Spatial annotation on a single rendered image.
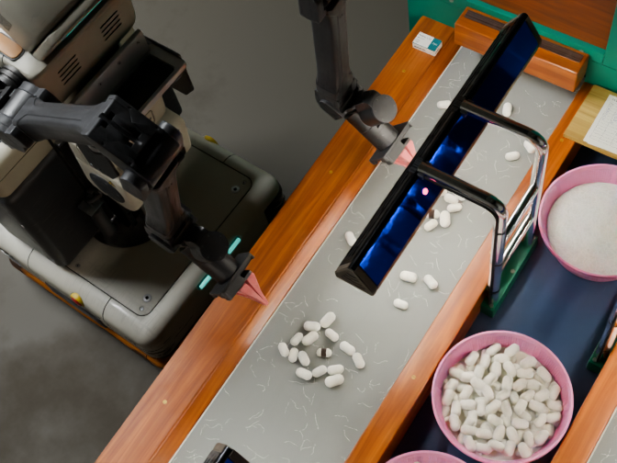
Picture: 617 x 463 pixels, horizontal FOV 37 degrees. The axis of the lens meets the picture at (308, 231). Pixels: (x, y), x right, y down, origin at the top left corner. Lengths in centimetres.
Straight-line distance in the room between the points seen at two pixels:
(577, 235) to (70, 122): 108
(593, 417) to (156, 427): 84
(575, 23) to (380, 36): 128
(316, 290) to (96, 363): 107
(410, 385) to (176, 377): 47
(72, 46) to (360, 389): 87
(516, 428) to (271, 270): 59
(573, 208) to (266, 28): 163
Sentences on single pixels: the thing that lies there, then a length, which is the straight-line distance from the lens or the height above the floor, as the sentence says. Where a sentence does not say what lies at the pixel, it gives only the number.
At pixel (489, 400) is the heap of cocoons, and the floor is 74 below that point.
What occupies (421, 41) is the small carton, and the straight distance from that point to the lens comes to 220.
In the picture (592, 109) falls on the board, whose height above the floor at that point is 78.
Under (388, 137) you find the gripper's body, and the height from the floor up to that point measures 90.
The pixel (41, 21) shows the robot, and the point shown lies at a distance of 169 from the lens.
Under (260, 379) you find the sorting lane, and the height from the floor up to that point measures 74.
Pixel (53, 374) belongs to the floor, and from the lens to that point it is 287.
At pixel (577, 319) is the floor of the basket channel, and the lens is 198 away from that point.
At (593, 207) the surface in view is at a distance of 203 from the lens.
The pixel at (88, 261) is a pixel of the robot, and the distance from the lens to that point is 265.
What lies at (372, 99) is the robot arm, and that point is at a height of 102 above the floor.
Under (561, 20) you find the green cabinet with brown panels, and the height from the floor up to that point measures 91.
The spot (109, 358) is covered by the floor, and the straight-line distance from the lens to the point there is 282.
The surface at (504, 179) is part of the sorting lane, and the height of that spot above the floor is 74.
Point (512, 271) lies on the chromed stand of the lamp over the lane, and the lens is 196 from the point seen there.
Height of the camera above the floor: 249
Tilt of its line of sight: 61 degrees down
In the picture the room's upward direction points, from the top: 17 degrees counter-clockwise
